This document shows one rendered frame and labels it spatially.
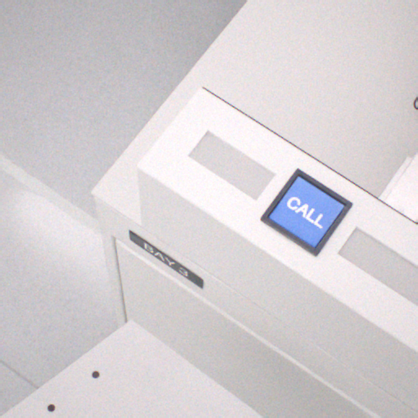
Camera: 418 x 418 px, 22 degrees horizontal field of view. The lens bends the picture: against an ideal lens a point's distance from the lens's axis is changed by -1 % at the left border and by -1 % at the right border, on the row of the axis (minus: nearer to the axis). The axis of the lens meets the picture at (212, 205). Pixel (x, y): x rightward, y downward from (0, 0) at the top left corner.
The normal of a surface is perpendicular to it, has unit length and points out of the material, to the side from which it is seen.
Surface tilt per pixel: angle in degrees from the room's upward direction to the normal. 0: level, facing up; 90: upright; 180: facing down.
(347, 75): 0
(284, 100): 0
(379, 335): 90
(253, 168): 0
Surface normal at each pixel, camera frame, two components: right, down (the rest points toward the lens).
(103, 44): 0.04, -0.38
